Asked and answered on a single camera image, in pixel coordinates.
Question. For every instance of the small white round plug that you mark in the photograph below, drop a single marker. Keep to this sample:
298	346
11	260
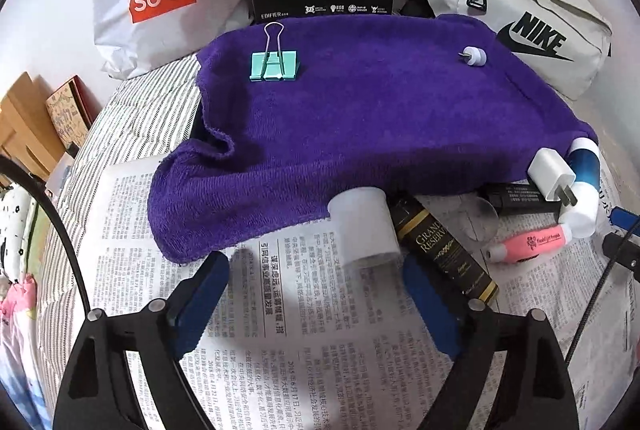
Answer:
472	56

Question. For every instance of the grey sling bag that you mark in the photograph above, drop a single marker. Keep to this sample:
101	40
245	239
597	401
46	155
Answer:
525	10

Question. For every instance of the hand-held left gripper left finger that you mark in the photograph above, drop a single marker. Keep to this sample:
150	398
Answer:
202	305

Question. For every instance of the flat black box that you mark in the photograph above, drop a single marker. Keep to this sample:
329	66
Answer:
520	199

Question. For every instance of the wooden furniture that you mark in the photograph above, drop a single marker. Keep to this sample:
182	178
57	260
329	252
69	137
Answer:
20	120

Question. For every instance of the purple towel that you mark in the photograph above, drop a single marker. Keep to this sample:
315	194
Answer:
350	110

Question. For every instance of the teal binder clip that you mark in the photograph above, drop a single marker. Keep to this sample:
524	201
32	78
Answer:
274	65

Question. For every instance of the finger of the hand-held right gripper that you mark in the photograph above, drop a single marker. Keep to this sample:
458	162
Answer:
622	252
625	218

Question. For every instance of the translucent white cup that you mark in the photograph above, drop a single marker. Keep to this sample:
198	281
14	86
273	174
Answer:
365	230

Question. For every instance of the striped bedsheet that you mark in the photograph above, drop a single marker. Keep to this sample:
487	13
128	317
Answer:
145	110

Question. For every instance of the white dotted pillow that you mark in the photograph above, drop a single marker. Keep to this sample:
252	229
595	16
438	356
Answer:
15	230

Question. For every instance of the brown patterned box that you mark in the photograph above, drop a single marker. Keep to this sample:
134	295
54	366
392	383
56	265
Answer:
70	115

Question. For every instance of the white wall charger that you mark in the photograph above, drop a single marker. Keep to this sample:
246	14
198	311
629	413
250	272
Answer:
550	170

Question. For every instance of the newspaper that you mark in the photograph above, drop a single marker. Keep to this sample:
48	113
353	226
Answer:
300	310

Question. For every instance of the pink flashlight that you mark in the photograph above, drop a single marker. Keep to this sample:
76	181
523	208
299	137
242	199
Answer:
530	245

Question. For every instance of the black tube with gold label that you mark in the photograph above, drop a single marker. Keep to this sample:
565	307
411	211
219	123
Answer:
440	250

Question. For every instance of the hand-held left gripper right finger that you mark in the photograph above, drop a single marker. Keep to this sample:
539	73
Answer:
435	310

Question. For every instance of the blue and white tube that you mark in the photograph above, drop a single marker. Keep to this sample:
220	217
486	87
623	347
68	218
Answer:
586	165

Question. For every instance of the clear round plastic lid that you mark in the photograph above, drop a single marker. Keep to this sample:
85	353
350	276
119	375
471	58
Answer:
482	222

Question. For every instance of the pink cloth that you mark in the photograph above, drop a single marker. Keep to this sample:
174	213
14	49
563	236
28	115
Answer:
15	310

